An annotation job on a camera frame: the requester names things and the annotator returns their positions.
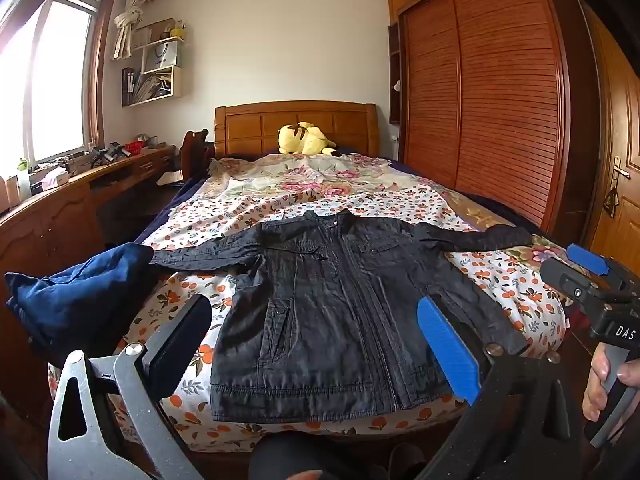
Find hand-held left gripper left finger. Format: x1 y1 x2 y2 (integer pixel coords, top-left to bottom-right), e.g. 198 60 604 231
47 294 213 480

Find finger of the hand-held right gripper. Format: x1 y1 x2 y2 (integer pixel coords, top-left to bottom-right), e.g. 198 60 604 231
539 257 623 307
566 243 638 291

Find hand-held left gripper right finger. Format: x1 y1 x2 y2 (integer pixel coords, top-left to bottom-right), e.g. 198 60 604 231
416 296 586 480

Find black jacket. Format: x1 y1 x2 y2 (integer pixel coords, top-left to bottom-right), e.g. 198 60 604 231
150 210 533 423

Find person's right hand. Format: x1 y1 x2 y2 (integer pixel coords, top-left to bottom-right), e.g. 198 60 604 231
582 345 640 423

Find gold-trimmed floral blanket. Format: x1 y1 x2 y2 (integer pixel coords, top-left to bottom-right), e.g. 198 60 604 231
450 195 571 271

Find orange-print bed sheet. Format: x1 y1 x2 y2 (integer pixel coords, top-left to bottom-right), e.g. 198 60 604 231
47 180 568 453

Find dark blue cloth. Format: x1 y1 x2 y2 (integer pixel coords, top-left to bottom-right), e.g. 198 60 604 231
5 242 155 361

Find wooden door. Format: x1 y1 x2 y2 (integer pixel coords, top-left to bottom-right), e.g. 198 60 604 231
582 5 640 261

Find wooden desk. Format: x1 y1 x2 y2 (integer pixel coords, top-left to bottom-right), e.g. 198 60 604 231
0 144 183 311

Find wooden slatted wardrobe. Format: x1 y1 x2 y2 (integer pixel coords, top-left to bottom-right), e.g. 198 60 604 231
386 0 601 241

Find wooden chair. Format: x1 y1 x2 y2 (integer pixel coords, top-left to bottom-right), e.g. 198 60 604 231
181 129 216 181

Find pale pink floral blanket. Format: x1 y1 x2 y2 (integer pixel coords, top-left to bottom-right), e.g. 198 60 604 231
207 152 426 211

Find pink tissue box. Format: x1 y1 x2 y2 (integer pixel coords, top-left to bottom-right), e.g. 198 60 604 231
37 167 68 191

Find wooden bed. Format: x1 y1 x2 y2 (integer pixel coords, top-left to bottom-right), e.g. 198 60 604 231
47 101 573 466

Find green-capped bottle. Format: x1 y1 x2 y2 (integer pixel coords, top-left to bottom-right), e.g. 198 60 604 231
16 158 32 201

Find yellow plush toy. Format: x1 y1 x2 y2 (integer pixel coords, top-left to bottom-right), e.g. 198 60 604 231
277 121 338 157

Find stack of papers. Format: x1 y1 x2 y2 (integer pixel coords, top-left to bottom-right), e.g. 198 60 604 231
141 72 173 101

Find black binders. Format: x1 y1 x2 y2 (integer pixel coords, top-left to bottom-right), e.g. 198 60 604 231
122 67 143 107

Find white paper bag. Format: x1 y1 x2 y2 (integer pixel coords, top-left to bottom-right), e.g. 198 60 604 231
141 41 179 73

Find window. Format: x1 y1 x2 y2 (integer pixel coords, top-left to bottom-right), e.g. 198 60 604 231
0 0 108 171

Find cardboard box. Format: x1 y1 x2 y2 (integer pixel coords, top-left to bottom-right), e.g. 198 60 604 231
131 19 173 51

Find tied beige curtain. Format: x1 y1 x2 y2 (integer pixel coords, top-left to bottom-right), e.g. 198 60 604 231
112 0 153 61

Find white wall shelf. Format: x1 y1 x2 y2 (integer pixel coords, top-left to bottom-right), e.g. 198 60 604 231
121 35 185 107

